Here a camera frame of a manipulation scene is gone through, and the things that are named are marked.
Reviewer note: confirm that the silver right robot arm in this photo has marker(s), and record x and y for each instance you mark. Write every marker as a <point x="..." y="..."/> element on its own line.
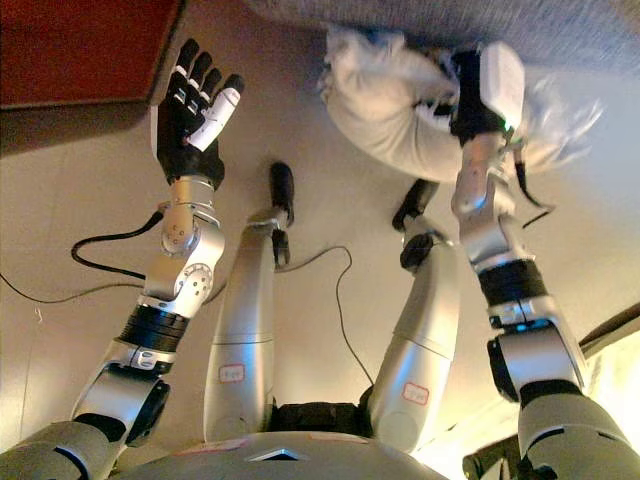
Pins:
<point x="490" y="240"/>

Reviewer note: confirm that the black right robot foot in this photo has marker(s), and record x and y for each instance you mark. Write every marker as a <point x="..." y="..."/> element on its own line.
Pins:
<point x="417" y="197"/>

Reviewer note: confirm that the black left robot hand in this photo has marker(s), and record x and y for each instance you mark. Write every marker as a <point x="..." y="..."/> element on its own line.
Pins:
<point x="190" y="120"/>

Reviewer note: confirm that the silver robot leg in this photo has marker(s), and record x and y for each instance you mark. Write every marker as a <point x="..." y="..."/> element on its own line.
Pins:
<point x="430" y="320"/>
<point x="245" y="325"/>

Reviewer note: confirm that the grey fabric sofa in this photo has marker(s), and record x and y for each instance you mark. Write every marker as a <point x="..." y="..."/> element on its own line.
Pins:
<point x="575" y="30"/>

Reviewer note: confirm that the grey robot torso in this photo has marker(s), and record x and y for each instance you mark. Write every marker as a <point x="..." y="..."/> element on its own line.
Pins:
<point x="280" y="462"/>

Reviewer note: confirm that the silver right robot leg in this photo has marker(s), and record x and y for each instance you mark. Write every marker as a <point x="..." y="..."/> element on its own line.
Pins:
<point x="430" y="320"/>

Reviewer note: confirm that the silver left robot leg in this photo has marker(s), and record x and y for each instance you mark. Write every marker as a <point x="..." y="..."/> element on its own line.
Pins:
<point x="245" y="325"/>

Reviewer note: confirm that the black robot foot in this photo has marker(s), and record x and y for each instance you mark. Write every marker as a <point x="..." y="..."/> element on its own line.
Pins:
<point x="417" y="197"/>
<point x="281" y="190"/>

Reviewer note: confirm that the black left robot foot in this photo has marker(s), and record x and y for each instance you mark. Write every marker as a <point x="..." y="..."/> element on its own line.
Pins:
<point x="281" y="190"/>

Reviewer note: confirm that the white fluffy pillow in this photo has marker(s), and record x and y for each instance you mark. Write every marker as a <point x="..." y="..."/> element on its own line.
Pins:
<point x="380" y="115"/>

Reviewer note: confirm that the dark red wooden cabinet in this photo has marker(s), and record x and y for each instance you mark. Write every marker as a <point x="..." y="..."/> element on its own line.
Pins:
<point x="75" y="50"/>

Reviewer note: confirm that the black robot waist block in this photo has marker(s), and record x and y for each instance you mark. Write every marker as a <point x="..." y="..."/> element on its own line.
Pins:
<point x="320" y="415"/>

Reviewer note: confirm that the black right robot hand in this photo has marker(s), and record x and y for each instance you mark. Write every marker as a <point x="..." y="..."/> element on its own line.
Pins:
<point x="480" y="100"/>

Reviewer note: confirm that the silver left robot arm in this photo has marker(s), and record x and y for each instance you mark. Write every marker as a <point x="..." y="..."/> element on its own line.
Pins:
<point x="185" y="260"/>

